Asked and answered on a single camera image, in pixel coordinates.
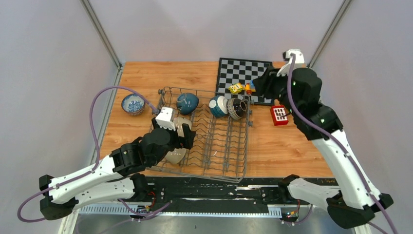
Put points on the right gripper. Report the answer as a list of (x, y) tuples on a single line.
[(263, 84)]

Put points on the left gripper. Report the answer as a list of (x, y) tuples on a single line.
[(186, 141)]

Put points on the dark patterned bowl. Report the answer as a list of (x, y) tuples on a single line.
[(236, 108)]

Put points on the grey wire dish rack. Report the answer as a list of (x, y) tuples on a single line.
[(220, 147)]

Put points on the white blue floral bowl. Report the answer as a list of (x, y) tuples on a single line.
[(132, 103)]

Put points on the blue zigzag red bowl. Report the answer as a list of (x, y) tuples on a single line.
[(137, 113)]

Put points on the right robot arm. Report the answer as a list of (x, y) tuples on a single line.
[(356, 200)]

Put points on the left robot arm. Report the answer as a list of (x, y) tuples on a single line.
[(116, 176)]

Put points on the blue orange toy car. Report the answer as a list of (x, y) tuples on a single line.
[(249, 88)]

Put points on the beige bowl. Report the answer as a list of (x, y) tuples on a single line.
[(176, 155), (179, 121)]

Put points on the yellow toy block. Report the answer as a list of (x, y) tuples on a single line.
[(235, 88)]

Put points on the red toy brick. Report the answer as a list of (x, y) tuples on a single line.
[(279, 115)]

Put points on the black white chessboard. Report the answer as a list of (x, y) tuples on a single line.
[(234, 70)]

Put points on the dark blue bowl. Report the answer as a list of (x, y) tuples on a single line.
[(186, 103)]

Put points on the teal white bowl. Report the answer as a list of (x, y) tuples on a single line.
[(218, 106)]

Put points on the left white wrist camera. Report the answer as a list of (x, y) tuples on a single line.
[(165, 118)]

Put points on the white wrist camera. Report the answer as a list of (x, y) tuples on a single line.
[(294, 59), (165, 118)]

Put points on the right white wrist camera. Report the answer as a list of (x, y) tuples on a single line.
[(294, 59)]

